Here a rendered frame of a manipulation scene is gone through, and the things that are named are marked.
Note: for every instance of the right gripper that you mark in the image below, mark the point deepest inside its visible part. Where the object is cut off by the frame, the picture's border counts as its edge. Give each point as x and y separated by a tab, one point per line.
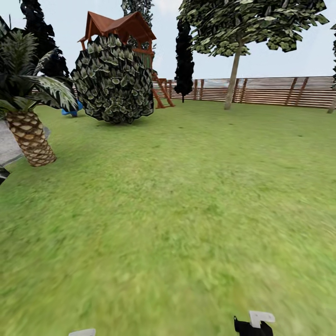
245	329

